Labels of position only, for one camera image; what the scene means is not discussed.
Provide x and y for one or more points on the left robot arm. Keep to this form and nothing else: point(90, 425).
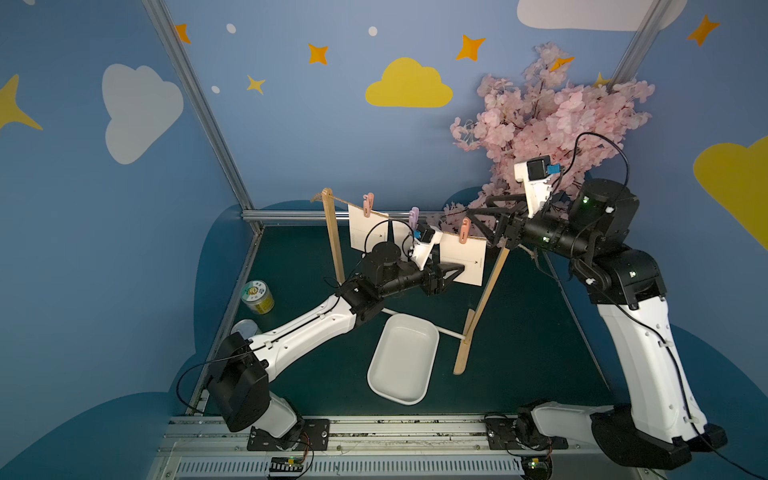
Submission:
point(240, 374)

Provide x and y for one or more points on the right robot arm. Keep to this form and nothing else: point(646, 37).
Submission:
point(662, 425)

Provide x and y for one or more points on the green circuit board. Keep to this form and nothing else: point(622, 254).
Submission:
point(286, 467)

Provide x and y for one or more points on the wooden clothesline stand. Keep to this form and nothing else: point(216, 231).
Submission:
point(391, 276)

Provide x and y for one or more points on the silver tin can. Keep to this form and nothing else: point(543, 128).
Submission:
point(247, 328)

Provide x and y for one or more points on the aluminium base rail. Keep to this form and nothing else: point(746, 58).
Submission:
point(379, 447)

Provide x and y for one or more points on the purple clothespin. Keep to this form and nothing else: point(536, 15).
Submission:
point(413, 218)

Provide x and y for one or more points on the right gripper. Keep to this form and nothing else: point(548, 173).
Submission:
point(511, 228)

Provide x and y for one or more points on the aluminium frame post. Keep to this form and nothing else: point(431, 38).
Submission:
point(641, 43)
point(161, 19)

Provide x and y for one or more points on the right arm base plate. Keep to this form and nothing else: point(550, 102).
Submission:
point(508, 433)

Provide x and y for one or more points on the pink cherry blossom tree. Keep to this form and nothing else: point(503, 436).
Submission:
point(576, 126)

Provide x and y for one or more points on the rear aluminium floor rail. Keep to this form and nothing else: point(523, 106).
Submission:
point(298, 216)

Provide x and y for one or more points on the white plastic tray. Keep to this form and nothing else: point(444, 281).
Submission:
point(401, 367)

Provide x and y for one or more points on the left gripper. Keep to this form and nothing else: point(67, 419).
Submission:
point(432, 279)

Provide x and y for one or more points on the white postcard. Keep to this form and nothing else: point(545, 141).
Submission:
point(366, 232)
point(470, 254)
point(402, 236)

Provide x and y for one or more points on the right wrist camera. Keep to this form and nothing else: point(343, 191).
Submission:
point(534, 175)

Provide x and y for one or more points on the yellow green tin can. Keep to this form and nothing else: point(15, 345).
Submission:
point(257, 296)

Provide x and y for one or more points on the salmon clothespin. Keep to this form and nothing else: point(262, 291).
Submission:
point(465, 230)

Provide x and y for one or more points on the light pink clothespin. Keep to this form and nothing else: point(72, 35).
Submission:
point(368, 203)

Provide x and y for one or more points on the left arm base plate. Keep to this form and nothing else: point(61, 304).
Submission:
point(307, 434)

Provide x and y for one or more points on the right aluminium frame post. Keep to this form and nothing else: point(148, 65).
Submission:
point(641, 43)

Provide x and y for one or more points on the left aluminium frame post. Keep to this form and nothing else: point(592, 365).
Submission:
point(161, 19)

